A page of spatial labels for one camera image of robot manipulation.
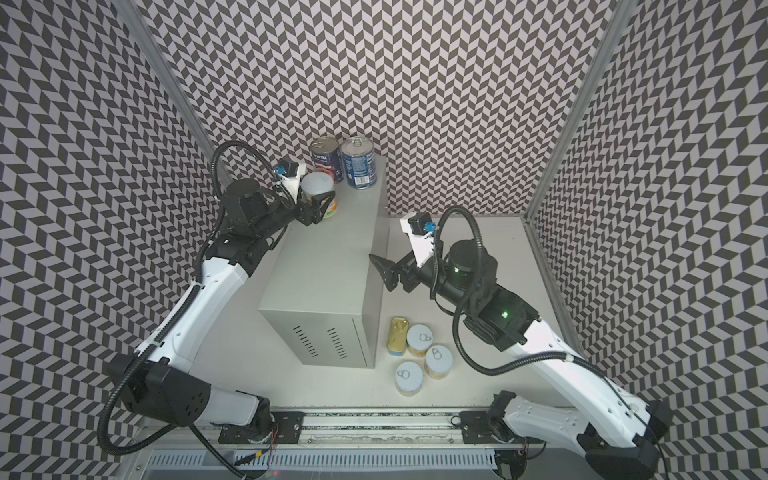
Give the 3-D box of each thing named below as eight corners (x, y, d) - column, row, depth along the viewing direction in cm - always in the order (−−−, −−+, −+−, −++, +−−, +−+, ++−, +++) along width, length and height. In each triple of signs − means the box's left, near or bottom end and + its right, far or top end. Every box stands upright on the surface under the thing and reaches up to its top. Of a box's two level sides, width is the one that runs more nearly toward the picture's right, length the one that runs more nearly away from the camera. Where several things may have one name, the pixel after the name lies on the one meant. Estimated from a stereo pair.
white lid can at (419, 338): (406, 356, 84) (407, 351, 81) (406, 330, 89) (406, 324, 86) (432, 356, 84) (433, 351, 81) (430, 330, 89) (431, 324, 86)
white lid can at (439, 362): (425, 379, 82) (427, 373, 77) (424, 351, 87) (425, 344, 82) (452, 379, 82) (455, 373, 77) (449, 351, 87) (451, 344, 82)
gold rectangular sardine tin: (387, 355, 85) (387, 350, 82) (388, 322, 92) (388, 316, 89) (408, 355, 85) (409, 350, 82) (408, 322, 92) (408, 316, 89)
